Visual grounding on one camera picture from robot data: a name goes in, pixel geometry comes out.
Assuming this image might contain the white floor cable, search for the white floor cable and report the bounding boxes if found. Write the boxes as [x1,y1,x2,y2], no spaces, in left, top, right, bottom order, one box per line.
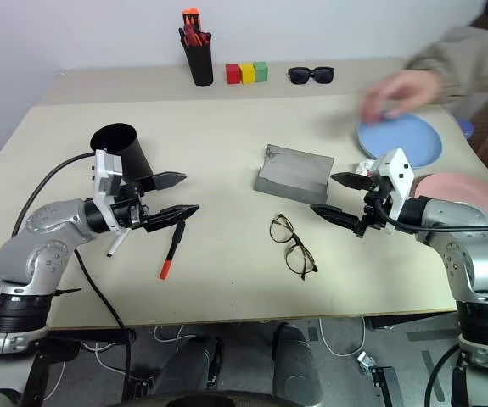
[318,315,367,356]
[153,325,186,345]

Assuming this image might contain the tortoiseshell eyeglasses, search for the tortoiseshell eyeglasses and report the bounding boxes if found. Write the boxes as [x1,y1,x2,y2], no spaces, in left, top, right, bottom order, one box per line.
[268,213,319,282]

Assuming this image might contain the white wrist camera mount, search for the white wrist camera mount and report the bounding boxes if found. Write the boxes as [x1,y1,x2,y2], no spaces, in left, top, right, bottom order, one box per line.
[91,148,132,233]
[370,148,416,235]

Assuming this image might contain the red block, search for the red block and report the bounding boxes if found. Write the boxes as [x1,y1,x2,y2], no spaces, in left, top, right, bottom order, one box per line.
[225,63,244,86]

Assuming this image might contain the tall black pen holder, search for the tall black pen holder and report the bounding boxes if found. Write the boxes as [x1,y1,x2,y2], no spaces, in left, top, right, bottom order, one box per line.
[178,26,216,88]

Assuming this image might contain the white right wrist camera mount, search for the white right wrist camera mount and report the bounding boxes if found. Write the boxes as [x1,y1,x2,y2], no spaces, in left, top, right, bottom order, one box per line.
[370,148,416,235]

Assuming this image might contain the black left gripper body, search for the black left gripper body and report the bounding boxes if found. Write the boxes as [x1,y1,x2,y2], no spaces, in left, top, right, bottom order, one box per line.
[109,178,151,232]

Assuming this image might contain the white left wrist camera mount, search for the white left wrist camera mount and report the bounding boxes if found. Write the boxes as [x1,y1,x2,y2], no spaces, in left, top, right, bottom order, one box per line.
[91,148,132,233]

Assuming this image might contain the orange-capped tall marker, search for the orange-capped tall marker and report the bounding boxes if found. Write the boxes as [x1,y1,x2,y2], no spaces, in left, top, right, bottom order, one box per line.
[181,6,203,34]

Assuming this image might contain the white pen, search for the white pen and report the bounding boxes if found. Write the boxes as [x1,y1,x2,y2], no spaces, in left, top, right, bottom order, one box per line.
[105,228,131,259]

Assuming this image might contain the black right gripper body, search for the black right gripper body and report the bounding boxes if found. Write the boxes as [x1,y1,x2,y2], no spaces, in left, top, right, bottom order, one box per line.
[352,175,392,239]

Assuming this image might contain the black marker with red cap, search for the black marker with red cap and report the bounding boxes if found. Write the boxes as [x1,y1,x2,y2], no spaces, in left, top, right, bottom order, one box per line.
[159,220,188,282]

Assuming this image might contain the blue plate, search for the blue plate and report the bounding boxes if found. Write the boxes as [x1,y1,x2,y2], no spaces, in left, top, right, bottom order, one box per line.
[356,112,444,170]

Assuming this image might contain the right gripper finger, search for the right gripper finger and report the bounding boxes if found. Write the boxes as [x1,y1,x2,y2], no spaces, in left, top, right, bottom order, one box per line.
[330,171,373,192]
[309,203,362,232]

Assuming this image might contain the grey felt glasses case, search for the grey felt glasses case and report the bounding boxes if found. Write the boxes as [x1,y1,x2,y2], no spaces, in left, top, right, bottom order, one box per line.
[253,143,336,205]

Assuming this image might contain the dark grey rounded shape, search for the dark grey rounded shape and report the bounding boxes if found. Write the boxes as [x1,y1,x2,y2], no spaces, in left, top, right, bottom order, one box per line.
[154,334,224,396]
[272,321,323,402]

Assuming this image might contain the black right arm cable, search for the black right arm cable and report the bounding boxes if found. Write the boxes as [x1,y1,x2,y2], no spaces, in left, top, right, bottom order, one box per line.
[370,197,488,235]

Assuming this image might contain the black curved rim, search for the black curved rim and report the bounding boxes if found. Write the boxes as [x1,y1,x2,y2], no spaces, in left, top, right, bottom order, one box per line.
[111,388,326,407]

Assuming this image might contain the white paper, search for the white paper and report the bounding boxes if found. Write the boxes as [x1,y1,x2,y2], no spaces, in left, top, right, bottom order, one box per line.
[356,159,381,177]

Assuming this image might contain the yellow block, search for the yellow block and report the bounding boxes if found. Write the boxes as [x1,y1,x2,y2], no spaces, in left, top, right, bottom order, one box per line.
[238,62,256,85]

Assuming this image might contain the black sunglasses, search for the black sunglasses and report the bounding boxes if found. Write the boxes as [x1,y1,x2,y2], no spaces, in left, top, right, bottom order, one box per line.
[287,65,335,86]

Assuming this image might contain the person's bare hand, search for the person's bare hand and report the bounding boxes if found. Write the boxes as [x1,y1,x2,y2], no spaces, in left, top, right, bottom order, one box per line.
[359,69,442,125]

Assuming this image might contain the pink plate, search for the pink plate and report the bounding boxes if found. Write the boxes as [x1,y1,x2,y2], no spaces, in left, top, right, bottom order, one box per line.
[412,170,488,248]

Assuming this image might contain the wide black pen cup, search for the wide black pen cup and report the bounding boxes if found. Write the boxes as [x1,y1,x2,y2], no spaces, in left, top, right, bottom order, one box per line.
[89,122,156,184]

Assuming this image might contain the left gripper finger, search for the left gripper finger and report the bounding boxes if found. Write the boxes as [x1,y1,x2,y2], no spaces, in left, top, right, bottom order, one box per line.
[143,204,200,233]
[138,170,188,192]

